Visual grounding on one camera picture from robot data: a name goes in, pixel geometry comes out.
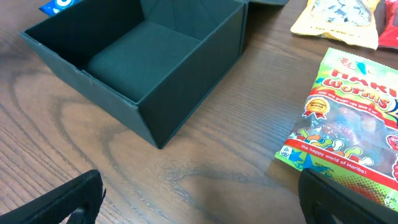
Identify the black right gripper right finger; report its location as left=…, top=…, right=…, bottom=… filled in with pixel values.
left=298, top=169, right=397, bottom=224

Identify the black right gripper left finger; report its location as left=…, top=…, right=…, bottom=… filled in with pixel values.
left=1, top=169, right=106, bottom=224

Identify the Haribo worms gummy bag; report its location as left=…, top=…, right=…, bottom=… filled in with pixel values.
left=275, top=48, right=397, bottom=210

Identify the dark green gift box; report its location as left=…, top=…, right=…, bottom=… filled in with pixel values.
left=19, top=0, right=290, bottom=149

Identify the red candy bag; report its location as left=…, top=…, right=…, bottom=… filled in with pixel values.
left=379, top=0, right=397, bottom=49

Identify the yellow snack bag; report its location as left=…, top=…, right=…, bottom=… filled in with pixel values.
left=290, top=0, right=379, bottom=50

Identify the blue Oreo cookie pack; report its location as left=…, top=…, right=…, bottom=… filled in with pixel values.
left=39, top=0, right=80, bottom=16

